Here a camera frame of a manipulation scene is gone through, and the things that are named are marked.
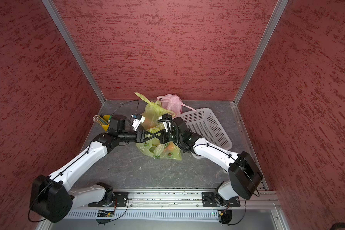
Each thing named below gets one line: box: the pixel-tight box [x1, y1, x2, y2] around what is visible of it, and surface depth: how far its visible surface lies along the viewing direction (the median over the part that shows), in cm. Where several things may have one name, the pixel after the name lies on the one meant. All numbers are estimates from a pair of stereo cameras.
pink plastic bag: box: [157, 93, 196, 117], surface depth 102 cm
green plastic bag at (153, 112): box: [134, 92, 176, 130], surface depth 94 cm
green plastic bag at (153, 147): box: [135, 124, 183, 161], surface depth 77 cm
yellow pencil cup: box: [99, 114, 113, 132], surface depth 98 cm
